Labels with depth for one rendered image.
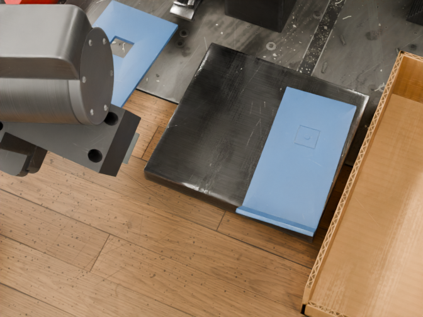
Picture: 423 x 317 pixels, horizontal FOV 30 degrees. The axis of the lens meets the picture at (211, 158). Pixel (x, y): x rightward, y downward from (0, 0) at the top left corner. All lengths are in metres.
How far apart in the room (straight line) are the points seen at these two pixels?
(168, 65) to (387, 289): 0.32
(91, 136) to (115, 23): 0.26
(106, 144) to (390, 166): 0.35
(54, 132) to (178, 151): 0.26
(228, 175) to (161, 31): 0.15
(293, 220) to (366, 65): 0.20
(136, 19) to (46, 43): 0.32
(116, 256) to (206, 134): 0.14
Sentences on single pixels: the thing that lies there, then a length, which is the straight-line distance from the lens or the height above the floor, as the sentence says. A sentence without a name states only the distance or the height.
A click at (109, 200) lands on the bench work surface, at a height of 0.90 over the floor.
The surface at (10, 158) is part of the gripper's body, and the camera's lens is 0.57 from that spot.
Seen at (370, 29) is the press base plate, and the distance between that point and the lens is 0.86.
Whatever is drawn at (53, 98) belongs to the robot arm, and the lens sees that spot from 0.45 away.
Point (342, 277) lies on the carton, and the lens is 0.72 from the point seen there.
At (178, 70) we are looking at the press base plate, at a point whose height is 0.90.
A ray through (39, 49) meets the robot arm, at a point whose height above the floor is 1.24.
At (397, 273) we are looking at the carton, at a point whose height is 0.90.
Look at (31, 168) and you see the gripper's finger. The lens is 0.58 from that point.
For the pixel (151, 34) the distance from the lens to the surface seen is 0.73.
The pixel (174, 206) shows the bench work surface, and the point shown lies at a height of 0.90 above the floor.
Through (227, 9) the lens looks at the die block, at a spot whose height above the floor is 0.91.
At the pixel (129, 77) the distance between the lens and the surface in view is 0.70.
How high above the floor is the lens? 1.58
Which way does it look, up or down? 62 degrees down
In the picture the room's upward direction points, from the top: 4 degrees counter-clockwise
